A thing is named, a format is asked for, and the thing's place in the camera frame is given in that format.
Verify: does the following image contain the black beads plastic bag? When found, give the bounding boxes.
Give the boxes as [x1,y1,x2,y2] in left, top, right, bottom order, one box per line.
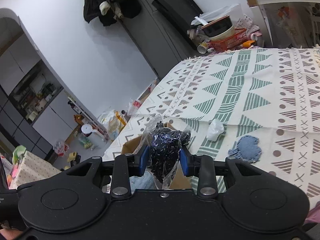
[133,114,191,190]

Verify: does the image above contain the grey plush cat paw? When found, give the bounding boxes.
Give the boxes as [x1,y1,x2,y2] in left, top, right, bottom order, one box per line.
[129,171,156,193]

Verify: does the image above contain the brown cardboard box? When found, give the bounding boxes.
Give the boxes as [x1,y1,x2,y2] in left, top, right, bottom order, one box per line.
[121,121,191,190]

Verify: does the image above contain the dotted fabric box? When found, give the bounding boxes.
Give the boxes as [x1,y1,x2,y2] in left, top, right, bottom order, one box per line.
[1,151,61,189]

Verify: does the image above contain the white crumpled tissue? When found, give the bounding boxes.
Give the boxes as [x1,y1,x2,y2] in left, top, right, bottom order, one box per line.
[206,119,225,141]

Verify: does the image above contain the yellow white snack bag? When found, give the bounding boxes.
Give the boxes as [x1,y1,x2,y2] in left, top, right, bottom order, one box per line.
[98,110,127,141]

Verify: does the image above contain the white plastic shopping bag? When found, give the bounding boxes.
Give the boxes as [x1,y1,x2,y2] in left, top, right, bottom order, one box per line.
[127,100,142,116]

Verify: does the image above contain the blue denim felt patch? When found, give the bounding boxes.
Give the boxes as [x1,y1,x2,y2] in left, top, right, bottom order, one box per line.
[228,135,262,164]

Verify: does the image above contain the white kettle jug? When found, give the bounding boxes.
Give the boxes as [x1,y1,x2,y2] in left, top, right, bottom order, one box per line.
[81,124,107,148]

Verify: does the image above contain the patterned geometric blanket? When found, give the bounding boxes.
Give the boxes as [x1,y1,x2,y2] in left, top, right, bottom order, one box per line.
[103,48,319,206]

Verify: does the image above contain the kitchen shelf cabinet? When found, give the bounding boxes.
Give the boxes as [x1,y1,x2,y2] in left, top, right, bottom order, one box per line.
[1,34,78,162]

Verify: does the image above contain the black and cream bowls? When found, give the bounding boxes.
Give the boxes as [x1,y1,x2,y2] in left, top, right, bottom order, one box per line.
[201,15,235,41]

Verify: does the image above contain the black flat panel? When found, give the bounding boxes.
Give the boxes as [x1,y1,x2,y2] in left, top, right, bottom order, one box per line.
[152,0,203,50]

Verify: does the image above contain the dark hanging clothes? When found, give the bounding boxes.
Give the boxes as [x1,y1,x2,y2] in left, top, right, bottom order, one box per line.
[83,0,142,27]

